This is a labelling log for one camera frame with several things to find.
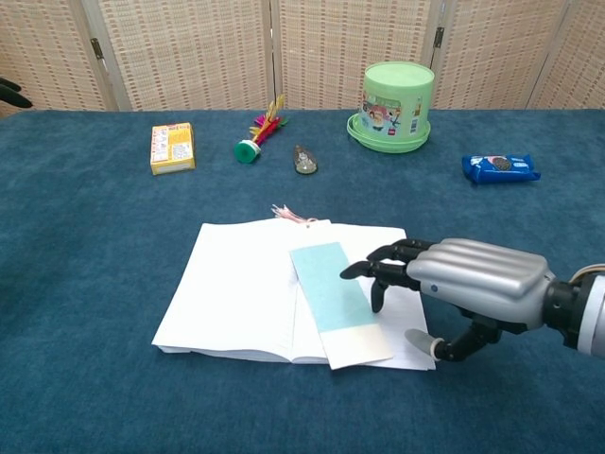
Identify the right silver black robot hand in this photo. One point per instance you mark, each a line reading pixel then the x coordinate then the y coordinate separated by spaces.
pixel 482 279

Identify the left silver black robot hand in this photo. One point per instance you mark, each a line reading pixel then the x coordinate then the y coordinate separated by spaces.
pixel 12 92

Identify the light blue tasselled bookmark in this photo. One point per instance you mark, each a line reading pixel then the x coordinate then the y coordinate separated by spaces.
pixel 331 293

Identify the white lined notebook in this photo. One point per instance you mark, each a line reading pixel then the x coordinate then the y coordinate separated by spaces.
pixel 236 288

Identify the black screen hinge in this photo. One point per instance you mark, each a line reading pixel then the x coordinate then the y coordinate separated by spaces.
pixel 438 37
pixel 97 48

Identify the blue cookie packet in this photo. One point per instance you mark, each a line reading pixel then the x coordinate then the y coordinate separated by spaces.
pixel 501 168

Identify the yellow cardboard box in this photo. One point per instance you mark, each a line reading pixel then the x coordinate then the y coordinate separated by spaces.
pixel 172 149

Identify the woven bamboo folding screen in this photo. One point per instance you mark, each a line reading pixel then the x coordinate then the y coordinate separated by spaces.
pixel 189 52

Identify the green plastic bucket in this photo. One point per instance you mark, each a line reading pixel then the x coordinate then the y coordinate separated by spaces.
pixel 397 109

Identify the dark blue table cloth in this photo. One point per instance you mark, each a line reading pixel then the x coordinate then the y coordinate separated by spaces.
pixel 94 284

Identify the small clear glass bottle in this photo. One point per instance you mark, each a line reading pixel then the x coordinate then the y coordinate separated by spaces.
pixel 305 163

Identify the colourful feather shuttlecock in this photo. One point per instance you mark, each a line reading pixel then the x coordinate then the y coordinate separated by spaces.
pixel 247 151

